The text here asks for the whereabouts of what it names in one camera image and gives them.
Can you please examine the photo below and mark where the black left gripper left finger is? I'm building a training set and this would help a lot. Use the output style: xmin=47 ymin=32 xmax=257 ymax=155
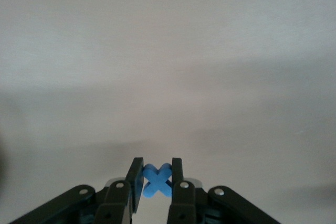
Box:
xmin=9 ymin=157 xmax=144 ymax=224

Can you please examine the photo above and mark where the brown table cover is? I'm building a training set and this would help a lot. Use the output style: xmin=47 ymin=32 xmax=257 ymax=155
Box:
xmin=0 ymin=0 xmax=336 ymax=224

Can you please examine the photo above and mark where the blue letter x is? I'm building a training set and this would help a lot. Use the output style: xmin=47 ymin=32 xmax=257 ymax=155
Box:
xmin=142 ymin=163 xmax=174 ymax=198

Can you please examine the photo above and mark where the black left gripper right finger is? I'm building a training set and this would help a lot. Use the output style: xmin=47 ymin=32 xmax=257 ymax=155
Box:
xmin=167 ymin=157 xmax=283 ymax=224

